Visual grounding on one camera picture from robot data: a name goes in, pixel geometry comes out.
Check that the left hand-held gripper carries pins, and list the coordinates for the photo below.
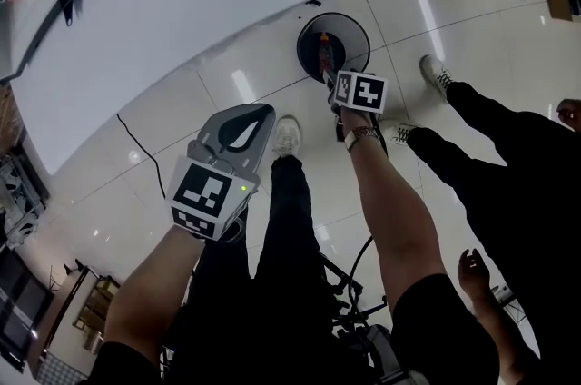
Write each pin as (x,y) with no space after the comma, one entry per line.
(204,197)

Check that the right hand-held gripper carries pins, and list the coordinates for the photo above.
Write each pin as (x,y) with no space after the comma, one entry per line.
(363,95)

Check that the bottle with orange cap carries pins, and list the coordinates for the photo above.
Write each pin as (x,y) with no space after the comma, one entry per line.
(325,52)

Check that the black round bin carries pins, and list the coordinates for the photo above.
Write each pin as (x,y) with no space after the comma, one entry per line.
(349,38)

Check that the person's right forearm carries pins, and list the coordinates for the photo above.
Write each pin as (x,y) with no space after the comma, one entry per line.
(390,215)

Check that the person's left forearm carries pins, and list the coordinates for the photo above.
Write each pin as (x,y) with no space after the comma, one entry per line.
(150,283)

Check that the person's right white shoe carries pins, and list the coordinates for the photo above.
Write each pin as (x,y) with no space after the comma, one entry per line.
(286,138)

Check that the person's white shoe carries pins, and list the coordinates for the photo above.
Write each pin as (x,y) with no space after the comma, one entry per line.
(399,132)
(435,72)
(286,138)

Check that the metal wristwatch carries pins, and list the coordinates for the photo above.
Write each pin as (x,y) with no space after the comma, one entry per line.
(361,137)

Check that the person's black trousers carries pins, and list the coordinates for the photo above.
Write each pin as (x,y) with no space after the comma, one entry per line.
(286,229)

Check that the metal storage rack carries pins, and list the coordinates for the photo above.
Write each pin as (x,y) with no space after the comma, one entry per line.
(20,197)

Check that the black mini fridge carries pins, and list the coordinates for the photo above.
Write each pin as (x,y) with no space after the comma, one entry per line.
(18,24)

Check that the person's black shirt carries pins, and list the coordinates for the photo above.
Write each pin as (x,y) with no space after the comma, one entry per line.
(436,328)

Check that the black display cabinet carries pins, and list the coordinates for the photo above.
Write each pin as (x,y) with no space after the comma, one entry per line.
(22,306)

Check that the checkered grey panel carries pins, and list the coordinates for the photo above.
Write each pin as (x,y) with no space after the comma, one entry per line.
(59,369)

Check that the black chest mount bracket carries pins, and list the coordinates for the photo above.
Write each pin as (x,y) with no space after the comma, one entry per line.
(345,288)

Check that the wooden box with frame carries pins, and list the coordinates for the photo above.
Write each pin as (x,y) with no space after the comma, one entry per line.
(93,310)

